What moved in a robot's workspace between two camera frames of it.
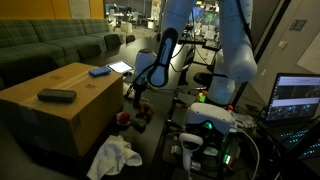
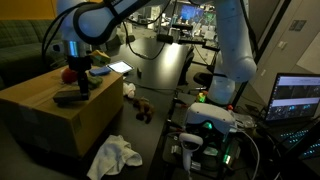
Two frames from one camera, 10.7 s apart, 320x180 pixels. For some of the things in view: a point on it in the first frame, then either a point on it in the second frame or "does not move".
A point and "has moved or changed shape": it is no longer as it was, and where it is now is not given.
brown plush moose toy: (146, 109) does not move
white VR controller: (189, 142) does not move
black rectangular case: (57, 95) has moved or changed shape
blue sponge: (99, 71) does not move
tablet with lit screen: (121, 66) does not move
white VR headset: (221, 116) does not move
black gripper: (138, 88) to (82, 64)
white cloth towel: (111, 157) does not move
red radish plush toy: (123, 118) to (69, 76)
